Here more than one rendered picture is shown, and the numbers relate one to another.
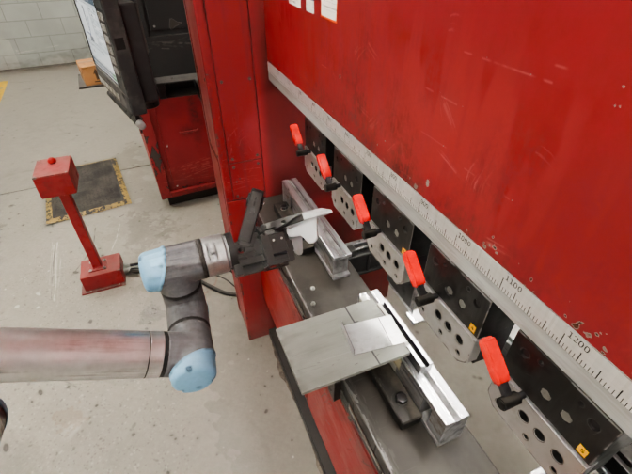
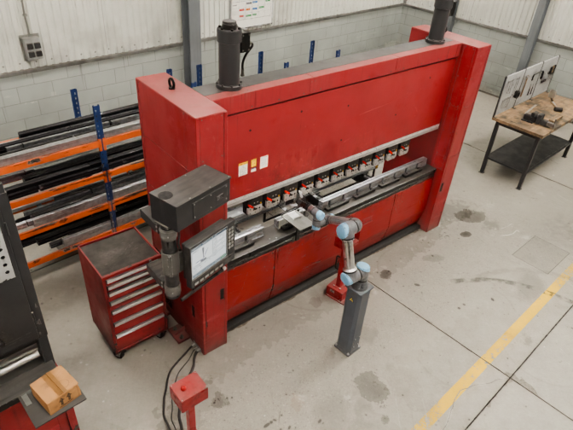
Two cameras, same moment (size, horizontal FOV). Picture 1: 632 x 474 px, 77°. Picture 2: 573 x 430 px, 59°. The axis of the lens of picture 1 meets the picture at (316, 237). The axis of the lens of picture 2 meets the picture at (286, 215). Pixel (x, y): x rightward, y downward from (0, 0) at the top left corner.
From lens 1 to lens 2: 444 cm
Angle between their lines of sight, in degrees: 82
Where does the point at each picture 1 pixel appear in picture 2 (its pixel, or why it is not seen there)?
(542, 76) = (313, 147)
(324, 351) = (303, 222)
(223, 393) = (261, 344)
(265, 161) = not seen: hidden behind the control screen
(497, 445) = not seen: hidden behind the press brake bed
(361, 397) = not seen: hidden behind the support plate
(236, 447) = (283, 330)
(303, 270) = (261, 242)
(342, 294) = (269, 233)
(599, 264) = (323, 158)
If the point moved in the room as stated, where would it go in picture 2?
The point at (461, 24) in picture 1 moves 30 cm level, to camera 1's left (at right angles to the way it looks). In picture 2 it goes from (302, 148) to (314, 165)
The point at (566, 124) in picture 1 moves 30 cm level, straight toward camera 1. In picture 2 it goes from (316, 149) to (350, 155)
